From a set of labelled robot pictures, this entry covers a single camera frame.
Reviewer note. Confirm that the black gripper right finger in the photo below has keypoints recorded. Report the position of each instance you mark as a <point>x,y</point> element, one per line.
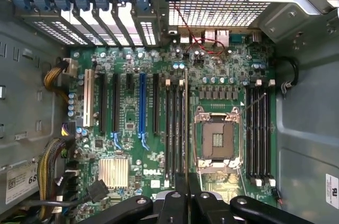
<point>195,185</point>

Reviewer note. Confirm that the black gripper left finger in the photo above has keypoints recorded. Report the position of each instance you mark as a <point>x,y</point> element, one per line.
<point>181,184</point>

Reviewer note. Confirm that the CPU socket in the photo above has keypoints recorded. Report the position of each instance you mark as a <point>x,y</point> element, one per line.
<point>218,139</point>

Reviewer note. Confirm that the light blue slot clip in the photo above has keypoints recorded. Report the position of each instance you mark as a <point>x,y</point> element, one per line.
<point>143,140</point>
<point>116,140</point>

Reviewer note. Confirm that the silver finned heatsink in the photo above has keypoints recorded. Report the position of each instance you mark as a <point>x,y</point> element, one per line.
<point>114,173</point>

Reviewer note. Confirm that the long black expansion slot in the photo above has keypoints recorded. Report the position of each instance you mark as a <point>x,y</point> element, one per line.
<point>115,102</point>
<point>156,102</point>
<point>102,102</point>

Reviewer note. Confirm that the blue expansion slot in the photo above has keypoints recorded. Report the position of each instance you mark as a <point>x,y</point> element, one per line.
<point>142,102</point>

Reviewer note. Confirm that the green Dell motherboard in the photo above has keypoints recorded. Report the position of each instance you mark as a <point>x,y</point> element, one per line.
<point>129,107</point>

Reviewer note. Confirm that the short black expansion slot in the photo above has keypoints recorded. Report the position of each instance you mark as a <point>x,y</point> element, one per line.
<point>129,81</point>

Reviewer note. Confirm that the grey metal PC case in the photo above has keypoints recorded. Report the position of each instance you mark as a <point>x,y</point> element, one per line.
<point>304,128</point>

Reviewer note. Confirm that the white expansion slot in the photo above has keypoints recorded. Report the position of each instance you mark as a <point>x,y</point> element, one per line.
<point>88,97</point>

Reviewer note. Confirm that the silver USB port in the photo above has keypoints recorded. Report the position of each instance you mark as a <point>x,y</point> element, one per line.
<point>184,37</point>

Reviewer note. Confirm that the large silver port block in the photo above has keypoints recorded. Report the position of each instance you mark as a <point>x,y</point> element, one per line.
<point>222,36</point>
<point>208,36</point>

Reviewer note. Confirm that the blue serial port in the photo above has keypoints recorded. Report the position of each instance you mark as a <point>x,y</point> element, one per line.
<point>237,37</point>

